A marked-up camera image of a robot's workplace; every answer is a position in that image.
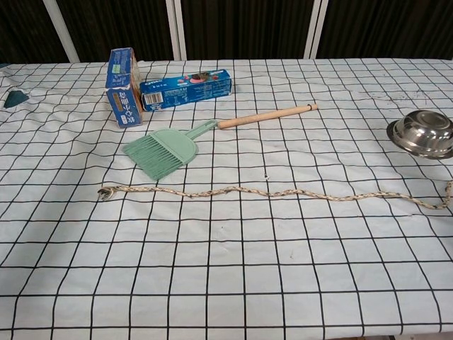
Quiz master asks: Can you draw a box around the beige braided rope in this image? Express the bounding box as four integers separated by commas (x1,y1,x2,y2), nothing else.
97,179,453,210

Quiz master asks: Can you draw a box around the tall blue carton box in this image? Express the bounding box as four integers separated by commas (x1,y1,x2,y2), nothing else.
105,47,144,129

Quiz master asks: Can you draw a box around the white black-checked tablecloth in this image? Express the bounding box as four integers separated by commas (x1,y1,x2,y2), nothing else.
0,57,453,340

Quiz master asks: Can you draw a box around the green brush with wooden handle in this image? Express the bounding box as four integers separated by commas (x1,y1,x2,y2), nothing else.
122,101,319,182

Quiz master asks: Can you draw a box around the white double partition post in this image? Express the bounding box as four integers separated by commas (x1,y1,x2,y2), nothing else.
166,0,188,61

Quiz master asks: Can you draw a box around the stainless steel bowl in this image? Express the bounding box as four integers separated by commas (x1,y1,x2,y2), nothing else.
385,109,453,160

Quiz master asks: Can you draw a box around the blue Oreo cookie box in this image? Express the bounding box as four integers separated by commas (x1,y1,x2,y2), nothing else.
139,68,234,112

